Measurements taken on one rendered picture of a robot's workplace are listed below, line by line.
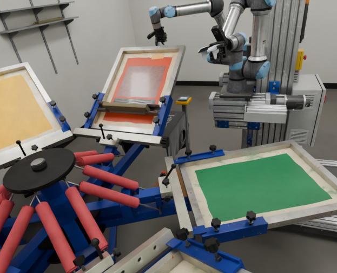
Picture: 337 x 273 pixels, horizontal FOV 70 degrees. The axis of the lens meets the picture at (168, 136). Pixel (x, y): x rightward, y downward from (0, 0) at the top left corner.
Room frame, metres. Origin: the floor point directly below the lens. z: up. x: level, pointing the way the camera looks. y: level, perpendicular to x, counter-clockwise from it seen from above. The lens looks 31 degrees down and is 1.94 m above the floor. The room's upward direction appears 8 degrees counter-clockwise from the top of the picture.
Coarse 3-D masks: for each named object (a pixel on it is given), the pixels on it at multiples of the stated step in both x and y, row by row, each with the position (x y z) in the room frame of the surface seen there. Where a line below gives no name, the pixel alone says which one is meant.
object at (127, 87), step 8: (128, 64) 2.06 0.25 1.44; (136, 64) 2.02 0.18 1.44; (144, 64) 1.99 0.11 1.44; (128, 72) 1.98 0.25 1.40; (136, 72) 1.95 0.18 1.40; (120, 80) 1.94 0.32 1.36; (128, 80) 1.91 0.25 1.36; (136, 80) 1.88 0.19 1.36; (120, 88) 1.86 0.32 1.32; (128, 88) 1.83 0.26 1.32; (136, 88) 1.81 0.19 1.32; (120, 96) 1.79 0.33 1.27; (128, 96) 1.77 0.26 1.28; (112, 120) 1.63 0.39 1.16; (120, 120) 1.60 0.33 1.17
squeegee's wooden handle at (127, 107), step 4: (104, 104) 1.65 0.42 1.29; (108, 104) 1.63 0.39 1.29; (112, 104) 1.62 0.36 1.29; (116, 104) 1.61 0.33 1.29; (120, 104) 1.60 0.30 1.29; (124, 104) 1.58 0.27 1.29; (128, 104) 1.57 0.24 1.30; (132, 104) 1.56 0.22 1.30; (136, 104) 1.55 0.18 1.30; (140, 104) 1.54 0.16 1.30; (108, 108) 1.65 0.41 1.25; (112, 108) 1.64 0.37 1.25; (116, 108) 1.62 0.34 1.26; (120, 108) 1.60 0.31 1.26; (124, 108) 1.58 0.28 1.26; (128, 108) 1.57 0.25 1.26; (132, 108) 1.55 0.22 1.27; (136, 108) 1.53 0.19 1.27; (140, 108) 1.52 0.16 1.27; (144, 108) 1.50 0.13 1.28; (148, 108) 1.53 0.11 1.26
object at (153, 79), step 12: (156, 60) 1.98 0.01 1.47; (168, 60) 1.93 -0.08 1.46; (144, 72) 1.92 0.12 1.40; (156, 72) 1.87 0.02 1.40; (144, 84) 1.81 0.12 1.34; (156, 84) 1.77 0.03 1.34; (144, 96) 1.71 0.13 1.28; (156, 96) 1.67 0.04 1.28; (132, 120) 1.57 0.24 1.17; (144, 120) 1.53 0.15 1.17
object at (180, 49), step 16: (128, 48) 2.17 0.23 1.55; (144, 48) 2.09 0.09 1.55; (160, 48) 2.03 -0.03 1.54; (176, 48) 1.96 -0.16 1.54; (176, 64) 1.82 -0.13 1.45; (112, 80) 1.95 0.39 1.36; (176, 80) 1.74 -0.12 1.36; (96, 128) 1.57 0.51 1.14; (112, 128) 1.52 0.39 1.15; (128, 128) 1.48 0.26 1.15; (144, 128) 1.44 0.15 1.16
